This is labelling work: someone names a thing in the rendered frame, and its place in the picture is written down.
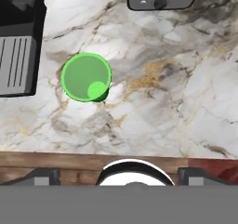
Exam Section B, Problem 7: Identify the black and grey coffee machine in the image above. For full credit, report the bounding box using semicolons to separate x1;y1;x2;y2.
0;0;47;99

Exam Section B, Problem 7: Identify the black and white round object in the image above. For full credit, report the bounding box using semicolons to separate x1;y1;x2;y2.
95;158;176;187

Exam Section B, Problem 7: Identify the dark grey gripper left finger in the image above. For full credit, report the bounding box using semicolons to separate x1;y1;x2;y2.
0;167;61;187

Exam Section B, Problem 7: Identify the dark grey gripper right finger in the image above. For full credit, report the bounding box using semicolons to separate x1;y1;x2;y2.
178;167;238;187

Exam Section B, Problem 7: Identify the brown wooden cupboard front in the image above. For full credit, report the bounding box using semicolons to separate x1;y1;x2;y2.
0;151;238;187

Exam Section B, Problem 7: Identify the green cup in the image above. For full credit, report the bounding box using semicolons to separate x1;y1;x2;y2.
60;52;112;103

